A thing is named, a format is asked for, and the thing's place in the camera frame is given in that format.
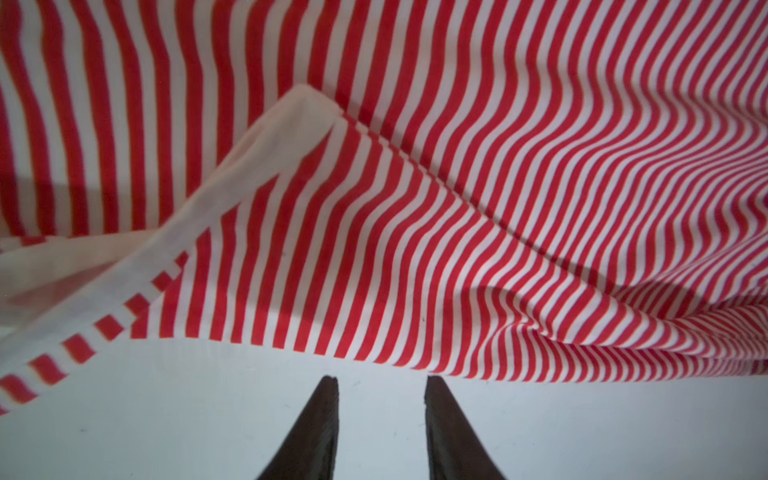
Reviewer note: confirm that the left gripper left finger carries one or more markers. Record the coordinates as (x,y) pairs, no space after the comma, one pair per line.
(309,449)

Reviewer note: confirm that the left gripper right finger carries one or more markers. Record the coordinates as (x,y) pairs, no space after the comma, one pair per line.
(454,450)

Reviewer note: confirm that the red white striped tank top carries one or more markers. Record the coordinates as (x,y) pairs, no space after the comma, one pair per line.
(537,191)

